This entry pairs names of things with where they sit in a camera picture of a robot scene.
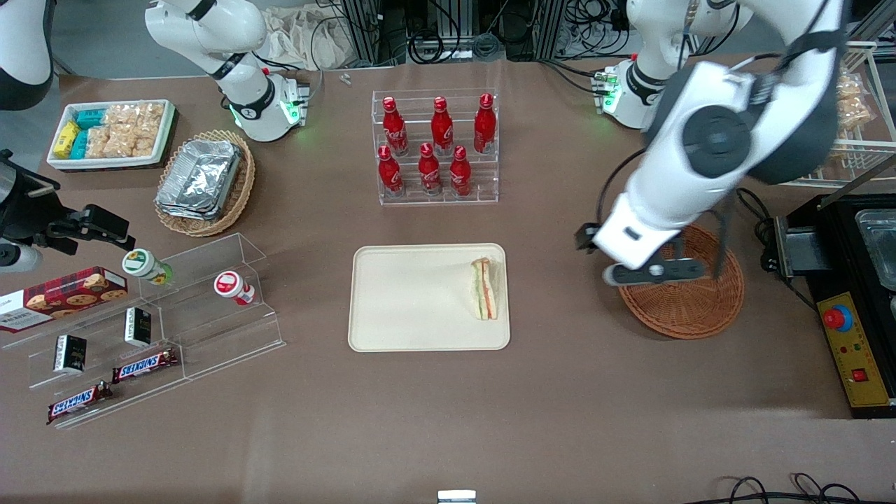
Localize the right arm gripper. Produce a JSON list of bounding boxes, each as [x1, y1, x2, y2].
[[0, 150, 135, 274]]

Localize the triangular sandwich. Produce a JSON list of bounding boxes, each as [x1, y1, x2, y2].
[[470, 257, 500, 321]]

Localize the brown round wicker basket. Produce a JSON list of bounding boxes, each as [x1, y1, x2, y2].
[[617, 224, 746, 340]]

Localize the light oval wicker basket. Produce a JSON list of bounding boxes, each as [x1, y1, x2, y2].
[[154, 129, 256, 237]]

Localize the cream rectangular plastic tray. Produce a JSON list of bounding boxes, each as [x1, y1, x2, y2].
[[348, 243, 511, 352]]

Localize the green sunflower lidded cup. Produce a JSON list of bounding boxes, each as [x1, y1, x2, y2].
[[122, 248, 174, 286]]

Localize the red tartan cookie box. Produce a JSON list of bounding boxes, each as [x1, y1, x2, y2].
[[0, 266, 129, 333]]

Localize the clear rice cracker bag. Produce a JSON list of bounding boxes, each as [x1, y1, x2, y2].
[[105, 104, 139, 131], [85, 127, 123, 160], [122, 129, 160, 159], [136, 102, 166, 134]]

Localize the yellow snack packet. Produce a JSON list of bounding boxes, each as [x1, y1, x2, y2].
[[53, 121, 80, 160]]

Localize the aluminium foil container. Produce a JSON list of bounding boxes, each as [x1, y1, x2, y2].
[[160, 139, 244, 211], [155, 178, 232, 221]]

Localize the small black snack box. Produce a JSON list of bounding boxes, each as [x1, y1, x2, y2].
[[125, 307, 153, 348], [54, 335, 88, 374]]

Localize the white rectangular snack bin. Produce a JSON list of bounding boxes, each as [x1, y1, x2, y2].
[[47, 99, 176, 171]]

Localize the Snickers chocolate bar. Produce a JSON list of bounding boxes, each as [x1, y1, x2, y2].
[[47, 381, 114, 425], [112, 349, 180, 384]]

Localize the red lidded cup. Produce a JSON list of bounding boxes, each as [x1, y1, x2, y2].
[[213, 271, 256, 307]]

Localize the clear acrylic stepped shelf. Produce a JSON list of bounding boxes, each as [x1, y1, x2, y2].
[[0, 233, 286, 429]]

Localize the black machine housing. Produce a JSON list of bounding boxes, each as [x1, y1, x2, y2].
[[773, 192, 896, 419]]

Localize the clear acrylic bottle rack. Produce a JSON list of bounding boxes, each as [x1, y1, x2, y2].
[[371, 89, 500, 206]]

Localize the yellow emergency stop control box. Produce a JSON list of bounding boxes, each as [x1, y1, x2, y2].
[[817, 292, 893, 408]]

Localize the steel pan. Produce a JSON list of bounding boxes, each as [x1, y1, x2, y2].
[[854, 209, 896, 291]]

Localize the red cola bottle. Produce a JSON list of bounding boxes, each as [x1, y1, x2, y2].
[[381, 97, 410, 157], [378, 145, 404, 197], [418, 143, 443, 196], [430, 97, 454, 156], [449, 146, 473, 197], [473, 93, 497, 155]]

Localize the clear snack bag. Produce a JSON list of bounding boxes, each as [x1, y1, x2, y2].
[[836, 66, 876, 134]]

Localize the white crumpled cloth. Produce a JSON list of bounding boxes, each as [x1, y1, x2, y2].
[[262, 3, 351, 71]]

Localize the black power cable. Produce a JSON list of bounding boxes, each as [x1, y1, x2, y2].
[[735, 188, 820, 312]]

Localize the white wire rack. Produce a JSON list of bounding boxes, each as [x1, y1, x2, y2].
[[784, 42, 896, 188]]

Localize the black floor cable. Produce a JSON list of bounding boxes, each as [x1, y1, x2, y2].
[[703, 472, 896, 504]]

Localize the black cable bundle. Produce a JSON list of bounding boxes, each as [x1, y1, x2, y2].
[[308, 0, 631, 65]]

